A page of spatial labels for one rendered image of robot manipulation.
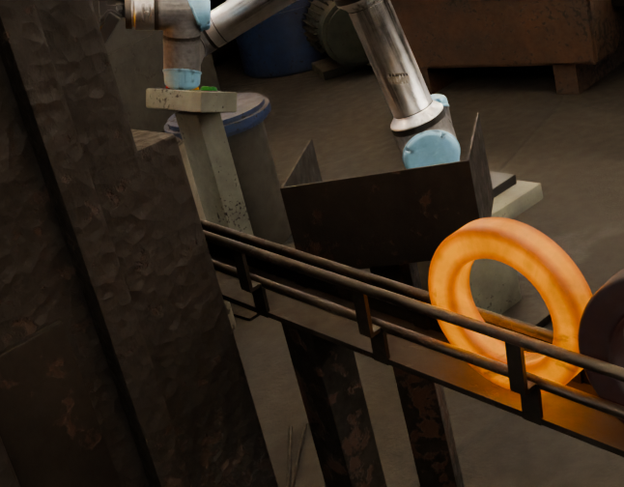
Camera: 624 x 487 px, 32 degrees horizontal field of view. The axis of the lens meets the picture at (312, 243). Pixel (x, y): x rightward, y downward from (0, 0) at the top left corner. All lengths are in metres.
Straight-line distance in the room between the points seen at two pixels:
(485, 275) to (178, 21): 0.88
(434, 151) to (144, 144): 1.01
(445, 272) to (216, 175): 1.67
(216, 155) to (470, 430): 1.00
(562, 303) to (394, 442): 1.19
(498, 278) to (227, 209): 0.73
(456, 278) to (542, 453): 1.00
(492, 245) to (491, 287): 1.42
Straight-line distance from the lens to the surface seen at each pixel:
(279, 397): 2.44
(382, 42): 2.16
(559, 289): 1.04
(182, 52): 2.20
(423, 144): 2.19
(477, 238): 1.07
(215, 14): 2.31
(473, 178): 1.46
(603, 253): 2.80
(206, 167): 2.76
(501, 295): 2.52
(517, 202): 2.41
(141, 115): 4.30
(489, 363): 1.12
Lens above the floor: 1.20
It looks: 22 degrees down
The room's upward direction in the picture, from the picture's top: 14 degrees counter-clockwise
